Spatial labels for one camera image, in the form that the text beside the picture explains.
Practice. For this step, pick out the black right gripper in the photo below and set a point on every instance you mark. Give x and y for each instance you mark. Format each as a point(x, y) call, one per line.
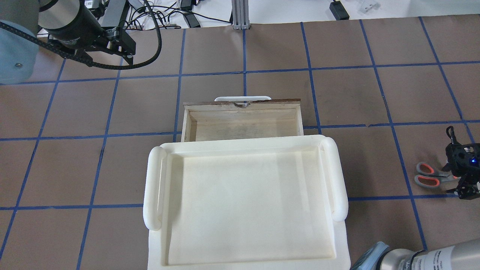
point(460, 157)

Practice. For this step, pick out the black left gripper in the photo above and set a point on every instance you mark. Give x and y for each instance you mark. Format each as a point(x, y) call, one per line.
point(83, 23)

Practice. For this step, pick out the grey orange handled scissors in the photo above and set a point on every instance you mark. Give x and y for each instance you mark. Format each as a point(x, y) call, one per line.
point(430, 177)

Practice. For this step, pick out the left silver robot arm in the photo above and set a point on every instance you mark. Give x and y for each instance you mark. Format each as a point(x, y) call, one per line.
point(25, 19)

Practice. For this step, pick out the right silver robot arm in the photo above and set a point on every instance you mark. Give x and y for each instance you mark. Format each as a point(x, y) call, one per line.
point(461, 256)

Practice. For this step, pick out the white plastic tray box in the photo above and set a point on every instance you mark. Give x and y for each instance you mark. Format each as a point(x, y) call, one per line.
point(274, 203)

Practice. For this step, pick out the black power adapter brick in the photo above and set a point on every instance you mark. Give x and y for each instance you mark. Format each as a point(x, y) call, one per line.
point(338, 10)

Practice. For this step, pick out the aluminium frame post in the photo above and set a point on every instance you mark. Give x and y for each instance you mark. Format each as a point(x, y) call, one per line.
point(240, 15)

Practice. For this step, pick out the wooden drawer with white handle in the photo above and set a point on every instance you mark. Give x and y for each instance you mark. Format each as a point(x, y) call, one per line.
point(238, 118)

